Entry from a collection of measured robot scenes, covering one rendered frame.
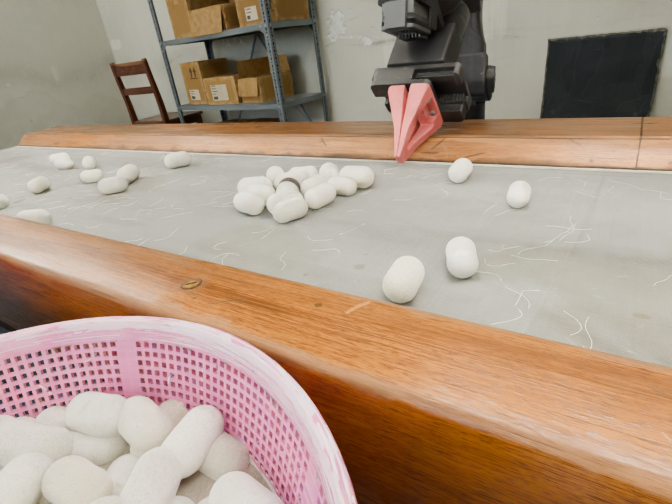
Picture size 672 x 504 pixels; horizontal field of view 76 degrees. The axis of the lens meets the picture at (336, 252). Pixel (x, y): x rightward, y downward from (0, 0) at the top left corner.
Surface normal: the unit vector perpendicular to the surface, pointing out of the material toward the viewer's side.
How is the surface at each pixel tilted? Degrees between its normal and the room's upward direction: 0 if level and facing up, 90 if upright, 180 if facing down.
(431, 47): 42
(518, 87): 90
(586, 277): 0
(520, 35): 90
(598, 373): 0
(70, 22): 90
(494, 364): 0
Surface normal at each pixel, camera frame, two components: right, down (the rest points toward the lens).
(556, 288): -0.12, -0.89
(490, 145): -0.46, -0.32
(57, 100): 0.78, 0.19
